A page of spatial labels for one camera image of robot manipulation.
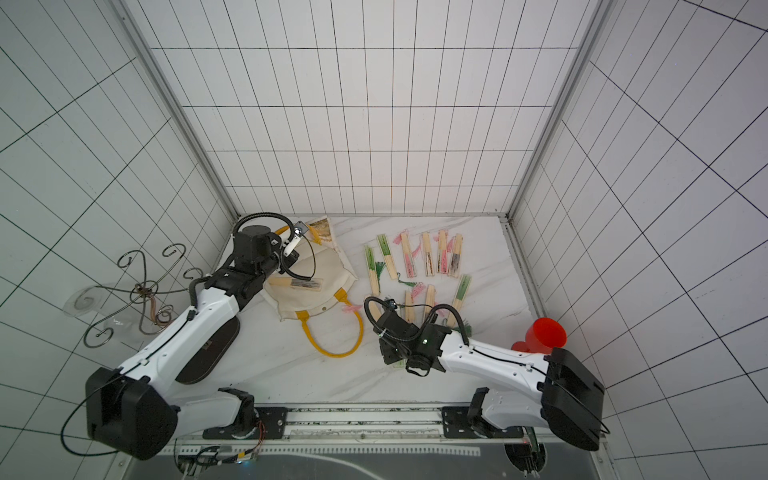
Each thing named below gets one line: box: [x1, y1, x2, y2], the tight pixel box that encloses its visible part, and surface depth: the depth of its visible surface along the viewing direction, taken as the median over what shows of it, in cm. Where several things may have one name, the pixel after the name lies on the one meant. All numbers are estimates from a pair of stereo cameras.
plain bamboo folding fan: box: [422, 231, 435, 277], surface depth 109 cm
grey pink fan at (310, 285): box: [267, 278, 324, 292], surface depth 100 cm
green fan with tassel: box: [447, 274, 472, 338], surface depth 100 cm
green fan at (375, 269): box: [364, 245, 386, 296], surface depth 105 cm
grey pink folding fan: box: [447, 233, 464, 278], surface depth 109 cm
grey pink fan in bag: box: [424, 284, 435, 319], surface depth 97 cm
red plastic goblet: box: [511, 317, 567, 354], surface depth 74 cm
